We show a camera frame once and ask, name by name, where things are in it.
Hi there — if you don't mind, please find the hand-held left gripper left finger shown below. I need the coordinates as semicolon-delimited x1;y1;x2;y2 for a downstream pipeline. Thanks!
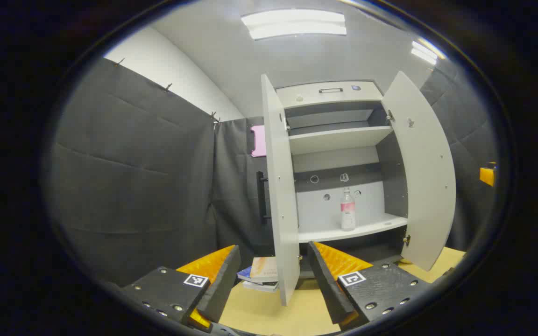
122;244;241;330

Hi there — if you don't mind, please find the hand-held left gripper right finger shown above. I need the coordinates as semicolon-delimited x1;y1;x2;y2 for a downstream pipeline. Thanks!
307;241;433;332

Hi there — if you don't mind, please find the grey cabinet door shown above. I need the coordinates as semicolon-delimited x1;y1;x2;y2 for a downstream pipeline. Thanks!
256;74;301;307
381;71;457;272

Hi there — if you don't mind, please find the clear bottle with pink label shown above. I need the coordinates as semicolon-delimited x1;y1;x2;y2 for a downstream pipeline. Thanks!
340;188;356;231

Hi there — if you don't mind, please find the grey cabinet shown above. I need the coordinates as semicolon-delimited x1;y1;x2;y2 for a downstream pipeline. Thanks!
274;80;410;280

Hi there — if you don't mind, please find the grey cabinet drawer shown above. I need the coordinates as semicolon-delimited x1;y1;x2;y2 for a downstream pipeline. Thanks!
276;80;384;109

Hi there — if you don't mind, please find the white book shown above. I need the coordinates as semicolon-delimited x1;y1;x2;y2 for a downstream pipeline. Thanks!
242;281;280;293

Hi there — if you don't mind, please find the beige book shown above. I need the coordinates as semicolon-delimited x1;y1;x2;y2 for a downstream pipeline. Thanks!
249;257;279;284

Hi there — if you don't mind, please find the small ceiling light panel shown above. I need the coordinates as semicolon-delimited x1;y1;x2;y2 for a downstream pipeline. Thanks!
411;40;439;65

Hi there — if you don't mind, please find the large ceiling light panel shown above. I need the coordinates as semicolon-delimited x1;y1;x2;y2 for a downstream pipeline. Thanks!
241;9;347;40

